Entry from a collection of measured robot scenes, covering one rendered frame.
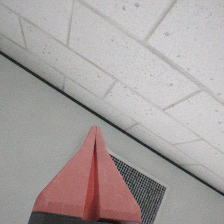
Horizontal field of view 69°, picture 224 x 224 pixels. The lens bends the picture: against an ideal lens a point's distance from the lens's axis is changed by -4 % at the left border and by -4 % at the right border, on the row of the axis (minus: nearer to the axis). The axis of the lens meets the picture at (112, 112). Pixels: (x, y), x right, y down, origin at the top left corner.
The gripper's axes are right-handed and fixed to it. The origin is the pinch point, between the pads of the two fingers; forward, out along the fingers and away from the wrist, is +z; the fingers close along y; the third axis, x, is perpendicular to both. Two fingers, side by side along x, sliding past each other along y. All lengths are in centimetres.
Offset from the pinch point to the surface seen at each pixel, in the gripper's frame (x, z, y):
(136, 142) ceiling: 70, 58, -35
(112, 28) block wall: 4.1, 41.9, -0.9
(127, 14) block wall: -1.3, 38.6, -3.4
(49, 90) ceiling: 58, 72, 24
